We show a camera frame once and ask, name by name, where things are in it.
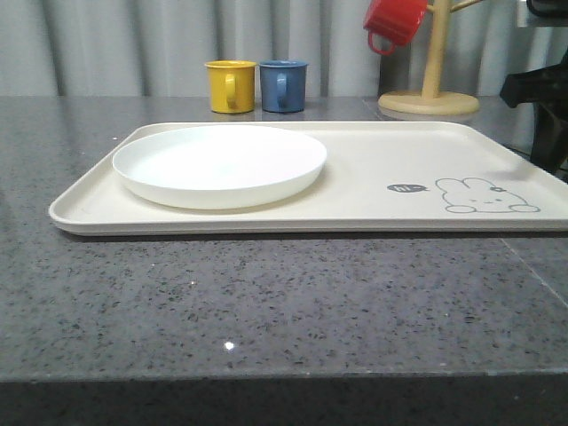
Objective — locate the grey pleated curtain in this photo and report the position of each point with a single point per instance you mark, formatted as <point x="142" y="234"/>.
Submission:
<point x="159" y="48"/>

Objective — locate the blue enamel mug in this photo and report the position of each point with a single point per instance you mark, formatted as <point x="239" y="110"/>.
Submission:
<point x="283" y="85"/>

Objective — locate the wooden mug tree stand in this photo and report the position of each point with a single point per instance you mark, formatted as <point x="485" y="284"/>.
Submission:
<point x="431" y="100"/>

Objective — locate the beige rabbit serving tray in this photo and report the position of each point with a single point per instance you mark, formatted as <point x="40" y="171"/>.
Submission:
<point x="378" y="176"/>

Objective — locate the red enamel mug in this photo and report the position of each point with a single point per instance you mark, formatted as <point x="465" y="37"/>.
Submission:
<point x="393" y="23"/>

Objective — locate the yellow enamel mug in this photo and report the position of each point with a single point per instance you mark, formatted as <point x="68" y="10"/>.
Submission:
<point x="232" y="86"/>

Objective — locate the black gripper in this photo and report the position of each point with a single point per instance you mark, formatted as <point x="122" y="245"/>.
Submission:
<point x="546" y="90"/>

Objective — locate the white round plate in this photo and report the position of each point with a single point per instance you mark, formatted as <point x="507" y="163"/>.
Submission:
<point x="228" y="166"/>

